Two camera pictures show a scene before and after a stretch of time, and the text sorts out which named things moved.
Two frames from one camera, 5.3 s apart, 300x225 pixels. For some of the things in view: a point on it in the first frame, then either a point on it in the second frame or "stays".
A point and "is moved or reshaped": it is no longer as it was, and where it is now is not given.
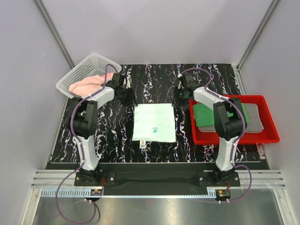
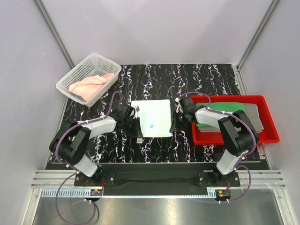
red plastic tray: (270, 134) stays
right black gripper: (177, 102) -> (174, 127)
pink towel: (84, 86) stays
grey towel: (254, 112) stays
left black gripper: (129, 101) -> (136, 132)
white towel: (154, 122) is moved or reshaped
